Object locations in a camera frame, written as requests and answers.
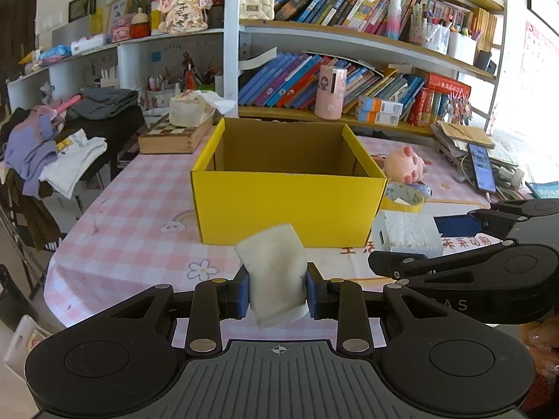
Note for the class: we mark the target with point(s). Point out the purple garment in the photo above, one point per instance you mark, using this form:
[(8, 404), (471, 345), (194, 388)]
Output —
[(30, 152)]

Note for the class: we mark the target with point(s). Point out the row of colourful books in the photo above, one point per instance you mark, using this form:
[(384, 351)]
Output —
[(332, 0)]

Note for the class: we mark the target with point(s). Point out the white side shelf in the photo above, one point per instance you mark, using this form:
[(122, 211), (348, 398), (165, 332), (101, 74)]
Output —
[(131, 52)]

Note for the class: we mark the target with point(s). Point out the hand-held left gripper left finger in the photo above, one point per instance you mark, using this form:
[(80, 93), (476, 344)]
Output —
[(243, 293)]

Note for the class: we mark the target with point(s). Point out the blue booklet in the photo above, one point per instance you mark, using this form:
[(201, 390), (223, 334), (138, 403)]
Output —
[(543, 190)]

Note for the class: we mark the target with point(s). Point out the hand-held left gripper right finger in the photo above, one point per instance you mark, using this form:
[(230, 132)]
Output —
[(311, 291)]

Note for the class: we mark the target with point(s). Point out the white soft pouch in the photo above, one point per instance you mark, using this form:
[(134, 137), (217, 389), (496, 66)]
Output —
[(273, 270)]

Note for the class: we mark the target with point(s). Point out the yellow cardboard box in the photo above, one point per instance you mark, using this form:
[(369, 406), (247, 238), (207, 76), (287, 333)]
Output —
[(284, 205)]

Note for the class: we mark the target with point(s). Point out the pink checked tablecloth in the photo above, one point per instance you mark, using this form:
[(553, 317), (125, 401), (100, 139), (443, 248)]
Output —
[(144, 209)]

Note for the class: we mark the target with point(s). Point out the white printed shirt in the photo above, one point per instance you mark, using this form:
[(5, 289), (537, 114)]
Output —
[(72, 161)]

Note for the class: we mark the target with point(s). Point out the white bookshelf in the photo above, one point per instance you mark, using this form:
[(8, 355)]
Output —
[(231, 30)]

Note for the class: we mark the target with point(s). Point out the colourful figure cards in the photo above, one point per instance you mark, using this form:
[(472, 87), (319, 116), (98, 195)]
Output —
[(454, 109)]

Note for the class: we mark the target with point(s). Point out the white tissue box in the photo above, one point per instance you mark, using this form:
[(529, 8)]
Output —
[(190, 111)]

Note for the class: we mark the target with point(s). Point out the pink cylindrical container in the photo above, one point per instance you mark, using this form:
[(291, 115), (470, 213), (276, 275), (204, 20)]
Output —
[(329, 91)]

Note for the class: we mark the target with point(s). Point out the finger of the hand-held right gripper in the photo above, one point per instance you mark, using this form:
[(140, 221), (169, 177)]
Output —
[(436, 266), (458, 226)]

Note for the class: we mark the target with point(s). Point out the brown kraft envelope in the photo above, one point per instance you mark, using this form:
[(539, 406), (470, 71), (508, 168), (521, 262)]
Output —
[(465, 134)]

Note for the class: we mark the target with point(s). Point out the small white slotted box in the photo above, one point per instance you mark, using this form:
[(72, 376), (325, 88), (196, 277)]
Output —
[(410, 233)]

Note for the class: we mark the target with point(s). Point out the smartphone with lit screen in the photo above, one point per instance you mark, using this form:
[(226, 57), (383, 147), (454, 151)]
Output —
[(480, 168)]

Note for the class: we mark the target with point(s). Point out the orange and blue box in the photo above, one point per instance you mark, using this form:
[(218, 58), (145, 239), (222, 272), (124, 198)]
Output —
[(377, 118), (380, 104)]

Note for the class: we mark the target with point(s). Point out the stack of papers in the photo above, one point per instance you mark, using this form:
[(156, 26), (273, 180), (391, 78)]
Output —
[(506, 157)]

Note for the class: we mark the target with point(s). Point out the wooden chessboard box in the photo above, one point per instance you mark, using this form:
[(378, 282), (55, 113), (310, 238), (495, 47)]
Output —
[(172, 139)]

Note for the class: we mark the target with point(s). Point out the yellow tape roll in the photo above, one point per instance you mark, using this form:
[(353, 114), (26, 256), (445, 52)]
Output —
[(388, 204)]

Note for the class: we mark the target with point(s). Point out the pink plush toy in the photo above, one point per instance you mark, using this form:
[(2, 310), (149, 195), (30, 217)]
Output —
[(404, 163)]

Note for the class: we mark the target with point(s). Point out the pink bunny decoration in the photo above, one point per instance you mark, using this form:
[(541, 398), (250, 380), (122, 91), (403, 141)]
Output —
[(183, 6)]

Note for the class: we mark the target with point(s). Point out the pink and blue bottle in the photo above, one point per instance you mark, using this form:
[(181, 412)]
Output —
[(394, 17)]

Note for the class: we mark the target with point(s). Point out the white pen holder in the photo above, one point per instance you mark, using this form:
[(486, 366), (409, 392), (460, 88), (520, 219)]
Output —
[(430, 39), (462, 48)]

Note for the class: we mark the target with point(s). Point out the thick red book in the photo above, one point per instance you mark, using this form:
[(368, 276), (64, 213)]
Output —
[(436, 96)]

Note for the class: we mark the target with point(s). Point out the white plastic basket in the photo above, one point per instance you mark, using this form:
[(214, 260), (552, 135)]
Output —
[(22, 349)]

